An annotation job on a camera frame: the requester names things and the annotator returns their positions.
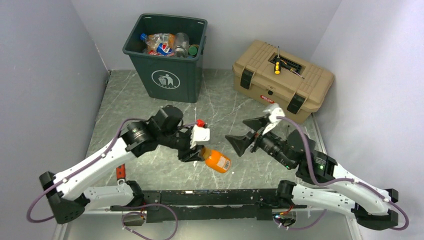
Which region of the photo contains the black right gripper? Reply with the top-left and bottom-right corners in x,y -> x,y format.
224,116 -> 293,169

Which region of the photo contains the orange bottle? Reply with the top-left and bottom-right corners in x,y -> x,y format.
201,147 -> 231,174

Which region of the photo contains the pepsi bottle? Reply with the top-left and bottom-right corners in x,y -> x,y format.
139,33 -> 176,57

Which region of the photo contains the clear bottle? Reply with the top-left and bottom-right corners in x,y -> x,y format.
173,32 -> 190,58

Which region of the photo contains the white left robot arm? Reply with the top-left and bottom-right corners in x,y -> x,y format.
39,105 -> 211,224

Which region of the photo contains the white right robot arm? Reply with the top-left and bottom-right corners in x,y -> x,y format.
225,116 -> 401,231

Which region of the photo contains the dark green trash bin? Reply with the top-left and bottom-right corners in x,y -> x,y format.
122,13 -> 208,103

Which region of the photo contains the tan plastic toolbox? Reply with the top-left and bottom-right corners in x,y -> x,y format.
232,40 -> 335,124

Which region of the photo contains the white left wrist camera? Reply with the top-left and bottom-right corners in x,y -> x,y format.
190,119 -> 211,149

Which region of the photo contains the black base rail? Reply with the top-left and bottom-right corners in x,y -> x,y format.
109,188 -> 309,223

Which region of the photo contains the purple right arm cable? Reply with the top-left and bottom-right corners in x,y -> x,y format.
276,115 -> 410,232

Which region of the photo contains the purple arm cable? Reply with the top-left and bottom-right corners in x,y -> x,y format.
26,117 -> 200,223
276,115 -> 410,232

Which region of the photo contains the yellow handled screwdriver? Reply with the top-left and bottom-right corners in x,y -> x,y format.
274,46 -> 281,75

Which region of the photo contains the red handled adjustable wrench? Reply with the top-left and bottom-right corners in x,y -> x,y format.
116,164 -> 126,185

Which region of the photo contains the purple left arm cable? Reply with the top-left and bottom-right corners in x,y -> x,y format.
26,117 -> 200,223

